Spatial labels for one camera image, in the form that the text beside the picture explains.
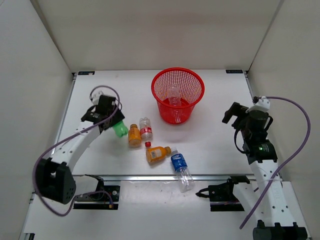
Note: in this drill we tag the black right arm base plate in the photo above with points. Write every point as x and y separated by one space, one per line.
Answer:
221 196

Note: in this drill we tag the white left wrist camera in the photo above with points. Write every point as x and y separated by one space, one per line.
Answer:
94 97

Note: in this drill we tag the clear bottle white cap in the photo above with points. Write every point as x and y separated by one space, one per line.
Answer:
173 94

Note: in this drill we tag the orange juice bottle barcode label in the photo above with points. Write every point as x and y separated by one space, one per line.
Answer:
158 153

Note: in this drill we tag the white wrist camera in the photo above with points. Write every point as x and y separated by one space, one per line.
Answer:
94 97
260 103

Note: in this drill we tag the green plastic soda bottle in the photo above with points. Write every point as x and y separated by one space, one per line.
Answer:
120 129

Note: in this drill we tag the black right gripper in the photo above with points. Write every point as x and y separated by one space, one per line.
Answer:
236 109

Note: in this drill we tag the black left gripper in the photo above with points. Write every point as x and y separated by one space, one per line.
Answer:
118 116

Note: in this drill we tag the clear bottle red label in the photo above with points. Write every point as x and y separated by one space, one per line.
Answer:
146 132

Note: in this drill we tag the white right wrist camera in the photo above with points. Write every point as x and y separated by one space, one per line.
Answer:
260 103

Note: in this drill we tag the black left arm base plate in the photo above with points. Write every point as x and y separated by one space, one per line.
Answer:
100 201

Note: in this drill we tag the aluminium table edge rail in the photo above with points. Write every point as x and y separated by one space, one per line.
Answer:
166 177

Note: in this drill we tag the clear bottle blue label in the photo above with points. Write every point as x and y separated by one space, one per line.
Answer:
185 179

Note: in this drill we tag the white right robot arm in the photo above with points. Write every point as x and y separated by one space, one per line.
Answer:
267 204

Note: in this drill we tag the red plastic mesh bin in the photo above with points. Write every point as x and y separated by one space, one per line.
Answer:
192 90

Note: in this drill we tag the orange juice bottle upright-lying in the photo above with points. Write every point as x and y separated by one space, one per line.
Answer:
134 136

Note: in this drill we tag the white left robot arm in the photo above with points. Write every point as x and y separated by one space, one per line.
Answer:
53 176

